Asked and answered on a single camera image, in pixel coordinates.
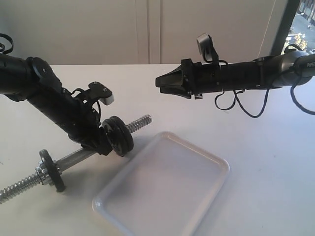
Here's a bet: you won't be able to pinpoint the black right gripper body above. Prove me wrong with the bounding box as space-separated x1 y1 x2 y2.
181 59 221 99

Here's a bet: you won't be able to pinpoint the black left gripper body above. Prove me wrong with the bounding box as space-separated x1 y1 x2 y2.
67 103 112 155

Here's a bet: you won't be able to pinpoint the black weight plate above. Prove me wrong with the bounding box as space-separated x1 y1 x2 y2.
110 116 134 153

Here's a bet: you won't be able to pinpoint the chrome threaded dumbbell bar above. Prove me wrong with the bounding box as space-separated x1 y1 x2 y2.
0 115 152 204

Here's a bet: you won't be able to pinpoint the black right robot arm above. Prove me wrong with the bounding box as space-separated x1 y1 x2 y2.
155 51 315 99

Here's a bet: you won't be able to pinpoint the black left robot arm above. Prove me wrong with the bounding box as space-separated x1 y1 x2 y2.
0 55 114 155

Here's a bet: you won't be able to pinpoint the black weight plate right end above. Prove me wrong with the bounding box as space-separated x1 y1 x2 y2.
103 118 127 156

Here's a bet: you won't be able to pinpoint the black weight plate end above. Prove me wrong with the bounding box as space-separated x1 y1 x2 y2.
39 149 65 193
103 118 127 156

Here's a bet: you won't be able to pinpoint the black weight plate left end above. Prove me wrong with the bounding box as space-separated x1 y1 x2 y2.
39 149 65 193

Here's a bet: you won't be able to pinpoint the chrome spinlock collar nut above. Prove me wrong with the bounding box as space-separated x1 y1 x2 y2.
35 165 53 186

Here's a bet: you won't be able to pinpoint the white cabinet doors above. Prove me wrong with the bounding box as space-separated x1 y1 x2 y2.
0 0 287 65

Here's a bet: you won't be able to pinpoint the white plastic tray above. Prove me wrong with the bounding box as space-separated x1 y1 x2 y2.
92 131 230 236

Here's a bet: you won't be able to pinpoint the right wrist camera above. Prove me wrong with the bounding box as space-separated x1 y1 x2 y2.
197 33 219 65

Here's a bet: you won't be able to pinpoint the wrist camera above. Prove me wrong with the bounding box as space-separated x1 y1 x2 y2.
197 33 219 65
88 82 114 106

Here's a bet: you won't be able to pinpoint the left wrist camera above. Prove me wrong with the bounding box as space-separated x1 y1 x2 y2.
88 82 114 106

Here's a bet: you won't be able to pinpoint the black window frame post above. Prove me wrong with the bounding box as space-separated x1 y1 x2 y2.
269 0 300 56

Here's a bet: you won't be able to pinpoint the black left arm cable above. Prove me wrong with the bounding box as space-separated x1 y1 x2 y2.
0 33 14 55

